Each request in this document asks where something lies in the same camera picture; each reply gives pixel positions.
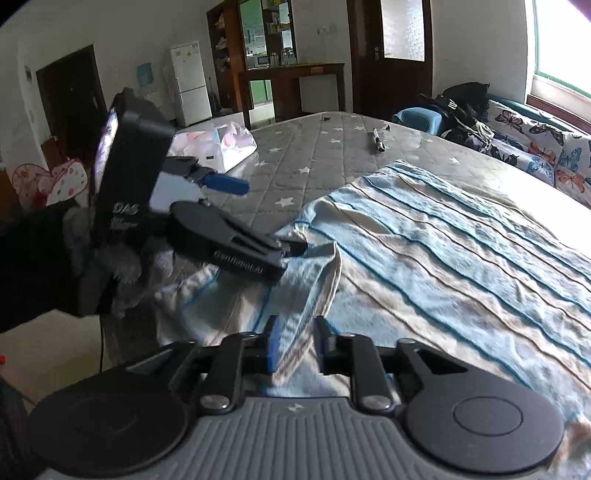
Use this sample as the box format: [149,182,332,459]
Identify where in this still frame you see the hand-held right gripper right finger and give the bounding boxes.
[313,316,483,414]

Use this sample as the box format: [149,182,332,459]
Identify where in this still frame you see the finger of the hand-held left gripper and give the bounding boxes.
[230,225,309,267]
[194,167,251,197]

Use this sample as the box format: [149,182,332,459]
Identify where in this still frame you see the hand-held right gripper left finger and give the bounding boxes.
[124,316,283,414]

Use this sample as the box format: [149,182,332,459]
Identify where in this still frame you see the white refrigerator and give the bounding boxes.
[170,41,214,127]

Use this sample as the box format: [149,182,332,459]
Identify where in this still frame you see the blue striped cloth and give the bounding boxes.
[154,159,591,476]

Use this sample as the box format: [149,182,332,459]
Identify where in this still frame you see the black bag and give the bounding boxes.
[418,82,491,139]

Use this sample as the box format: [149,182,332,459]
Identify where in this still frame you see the upright butterfly print pillow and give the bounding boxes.
[526,131,591,206]

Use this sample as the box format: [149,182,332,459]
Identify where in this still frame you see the grey quilted star mattress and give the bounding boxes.
[102,111,591,480]

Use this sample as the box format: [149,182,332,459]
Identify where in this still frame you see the person's left hand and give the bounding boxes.
[62,207,175,320]

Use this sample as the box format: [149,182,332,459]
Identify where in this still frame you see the large window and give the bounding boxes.
[531,0,591,100]

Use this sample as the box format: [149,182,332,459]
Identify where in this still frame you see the blue chair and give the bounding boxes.
[392,107,445,136]

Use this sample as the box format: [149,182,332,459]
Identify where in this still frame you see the wooden cabinet with shelves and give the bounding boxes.
[206,0,301,125]

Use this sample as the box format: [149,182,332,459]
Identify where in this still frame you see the dark wooden glass-panel door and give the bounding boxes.
[346,0,435,121]

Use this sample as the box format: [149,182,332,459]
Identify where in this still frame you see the pink printed plastic bag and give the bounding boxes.
[167,122,258,172]

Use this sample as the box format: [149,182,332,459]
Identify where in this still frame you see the person's dark clothing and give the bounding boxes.
[0,375,44,480]

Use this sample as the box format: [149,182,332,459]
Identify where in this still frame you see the flat butterfly print cushion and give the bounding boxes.
[480,99,571,162]

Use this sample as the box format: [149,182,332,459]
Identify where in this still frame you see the white and black clothes heap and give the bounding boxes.
[443,117,495,153]

